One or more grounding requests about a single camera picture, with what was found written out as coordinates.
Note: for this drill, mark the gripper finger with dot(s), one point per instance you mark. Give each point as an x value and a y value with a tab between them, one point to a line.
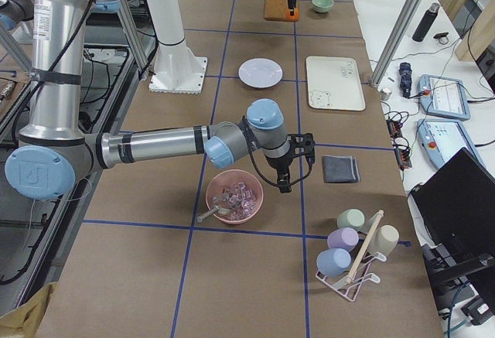
284	188
291	7

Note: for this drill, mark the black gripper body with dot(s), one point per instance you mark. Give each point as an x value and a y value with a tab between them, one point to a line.
279	165

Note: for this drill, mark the orange fruit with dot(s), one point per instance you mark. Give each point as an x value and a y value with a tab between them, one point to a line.
294	18

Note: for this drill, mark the white plate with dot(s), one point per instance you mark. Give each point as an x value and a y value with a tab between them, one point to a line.
260	73

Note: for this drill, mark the wood grain tray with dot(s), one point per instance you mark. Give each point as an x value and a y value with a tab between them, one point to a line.
274	10

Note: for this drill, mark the cream bear tray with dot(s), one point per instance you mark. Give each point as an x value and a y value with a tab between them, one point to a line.
333	83

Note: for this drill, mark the green bowl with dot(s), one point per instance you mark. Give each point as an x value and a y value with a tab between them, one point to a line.
322	6

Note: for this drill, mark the clear ice cubes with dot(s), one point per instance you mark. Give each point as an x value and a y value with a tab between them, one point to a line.
239	198

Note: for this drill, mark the pink bowl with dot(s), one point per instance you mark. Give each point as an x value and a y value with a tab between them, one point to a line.
229	178

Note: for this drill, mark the folded grey cloth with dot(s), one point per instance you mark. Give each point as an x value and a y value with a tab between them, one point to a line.
340	169

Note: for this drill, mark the metal scoop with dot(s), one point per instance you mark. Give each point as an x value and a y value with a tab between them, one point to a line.
215	210

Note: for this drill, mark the green cup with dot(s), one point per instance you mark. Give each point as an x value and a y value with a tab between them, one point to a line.
352	218

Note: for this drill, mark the purple cup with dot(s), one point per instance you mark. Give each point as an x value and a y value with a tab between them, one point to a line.
345	238

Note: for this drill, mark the blue cup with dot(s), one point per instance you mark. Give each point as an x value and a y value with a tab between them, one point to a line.
333	262

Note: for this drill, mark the wooden rod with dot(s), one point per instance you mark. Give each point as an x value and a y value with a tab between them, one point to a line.
358	273

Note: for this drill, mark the beige cup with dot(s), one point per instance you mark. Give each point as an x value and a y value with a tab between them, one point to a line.
384	241

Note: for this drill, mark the white cup rack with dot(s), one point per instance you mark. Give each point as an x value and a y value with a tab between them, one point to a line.
329	281

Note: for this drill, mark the black power strip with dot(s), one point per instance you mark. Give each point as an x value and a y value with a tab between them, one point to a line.
400	145

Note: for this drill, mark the folded dark umbrella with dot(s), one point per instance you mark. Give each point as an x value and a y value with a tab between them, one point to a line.
405	79

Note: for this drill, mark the black water bottle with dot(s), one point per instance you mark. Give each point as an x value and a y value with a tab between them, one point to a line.
426	22

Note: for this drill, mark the lower teach pendant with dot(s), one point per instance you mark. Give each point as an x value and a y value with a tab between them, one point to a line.
442	139

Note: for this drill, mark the teach pendant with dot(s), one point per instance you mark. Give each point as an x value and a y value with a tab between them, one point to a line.
442	139
443	97

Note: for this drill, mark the black laptop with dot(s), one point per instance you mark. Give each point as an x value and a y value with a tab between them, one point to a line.
457	205

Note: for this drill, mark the upper teach pendant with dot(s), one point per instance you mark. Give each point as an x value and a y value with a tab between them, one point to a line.
443	97

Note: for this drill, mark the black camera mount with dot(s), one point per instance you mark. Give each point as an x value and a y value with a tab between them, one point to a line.
302	145

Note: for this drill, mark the aluminium frame post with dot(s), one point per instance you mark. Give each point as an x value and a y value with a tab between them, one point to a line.
407	12

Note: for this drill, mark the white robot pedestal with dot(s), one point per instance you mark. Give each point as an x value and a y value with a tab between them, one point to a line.
176	68

